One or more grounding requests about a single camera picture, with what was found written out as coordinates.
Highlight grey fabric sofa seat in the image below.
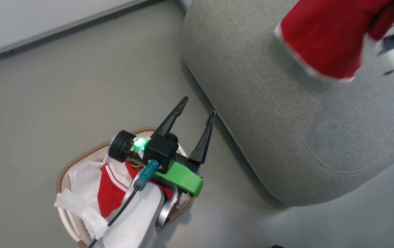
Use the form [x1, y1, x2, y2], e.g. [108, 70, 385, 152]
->
[180, 0, 394, 207]

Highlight grey baseboard strip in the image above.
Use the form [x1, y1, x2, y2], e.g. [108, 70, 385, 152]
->
[0, 0, 159, 66]

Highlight red and white clothes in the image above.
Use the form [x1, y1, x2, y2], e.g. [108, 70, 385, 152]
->
[86, 159, 160, 248]

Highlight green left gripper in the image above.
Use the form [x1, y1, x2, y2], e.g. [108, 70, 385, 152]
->
[153, 96, 217, 197]

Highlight woven laundry basket white liner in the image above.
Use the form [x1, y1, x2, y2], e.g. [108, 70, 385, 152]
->
[55, 127, 196, 248]

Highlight red and white striped garment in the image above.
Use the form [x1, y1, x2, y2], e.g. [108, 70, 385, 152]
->
[97, 161, 174, 219]

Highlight red garment with white trim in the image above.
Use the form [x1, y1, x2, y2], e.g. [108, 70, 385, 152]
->
[274, 0, 394, 82]

